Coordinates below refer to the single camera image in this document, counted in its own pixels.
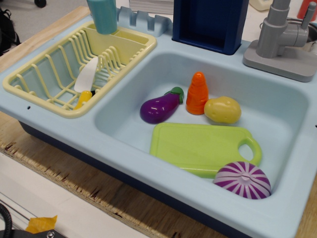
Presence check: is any teal plastic cup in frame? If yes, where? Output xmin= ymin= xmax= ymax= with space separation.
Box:
xmin=87 ymin=0 xmax=117 ymax=35

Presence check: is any light blue toy sink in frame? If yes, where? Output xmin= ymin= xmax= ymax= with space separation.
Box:
xmin=0 ymin=16 xmax=317 ymax=238

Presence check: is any yellow dish drying rack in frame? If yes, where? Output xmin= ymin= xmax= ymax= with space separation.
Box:
xmin=2 ymin=21 xmax=157 ymax=118

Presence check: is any purple toy eggplant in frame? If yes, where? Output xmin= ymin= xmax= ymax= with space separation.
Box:
xmin=140 ymin=87 xmax=184 ymax=124

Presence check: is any orange toy carrot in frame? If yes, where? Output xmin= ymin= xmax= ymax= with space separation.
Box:
xmin=186 ymin=72 xmax=209 ymax=115

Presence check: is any green toy cutting board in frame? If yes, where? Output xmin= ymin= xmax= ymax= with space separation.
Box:
xmin=150 ymin=123 xmax=262 ymax=179

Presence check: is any yellow toy potato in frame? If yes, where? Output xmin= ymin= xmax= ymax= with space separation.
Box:
xmin=204 ymin=96 xmax=242 ymax=124

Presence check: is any purple striped toy onion half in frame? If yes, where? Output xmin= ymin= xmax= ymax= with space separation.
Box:
xmin=213 ymin=162 xmax=271 ymax=199

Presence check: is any dark blue plastic box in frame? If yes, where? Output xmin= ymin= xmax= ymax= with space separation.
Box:
xmin=172 ymin=0 xmax=249 ymax=55

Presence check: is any grey toy faucet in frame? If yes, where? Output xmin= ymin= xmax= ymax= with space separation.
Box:
xmin=243 ymin=0 xmax=317 ymax=82

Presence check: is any cream white device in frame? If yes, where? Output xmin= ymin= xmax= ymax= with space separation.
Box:
xmin=249 ymin=0 xmax=273 ymax=11

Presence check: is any yellow tape piece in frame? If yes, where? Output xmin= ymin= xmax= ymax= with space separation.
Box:
xmin=25 ymin=215 xmax=57 ymax=234

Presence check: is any black chair caster wheel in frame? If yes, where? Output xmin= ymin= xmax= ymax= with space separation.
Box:
xmin=34 ymin=0 xmax=47 ymax=8

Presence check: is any black backpack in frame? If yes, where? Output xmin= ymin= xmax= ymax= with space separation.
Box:
xmin=0 ymin=9 xmax=21 ymax=56

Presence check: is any red container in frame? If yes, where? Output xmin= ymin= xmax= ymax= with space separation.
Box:
xmin=297 ymin=0 xmax=317 ymax=19

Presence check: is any white toy knife yellow handle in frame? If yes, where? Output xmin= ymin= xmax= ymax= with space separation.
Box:
xmin=74 ymin=57 xmax=98 ymax=110

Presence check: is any grey metal bracket with screw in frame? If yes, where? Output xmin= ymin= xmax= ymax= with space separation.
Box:
xmin=10 ymin=230 xmax=65 ymax=238

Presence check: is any black cable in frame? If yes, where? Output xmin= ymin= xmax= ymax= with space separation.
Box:
xmin=0 ymin=203 xmax=12 ymax=238

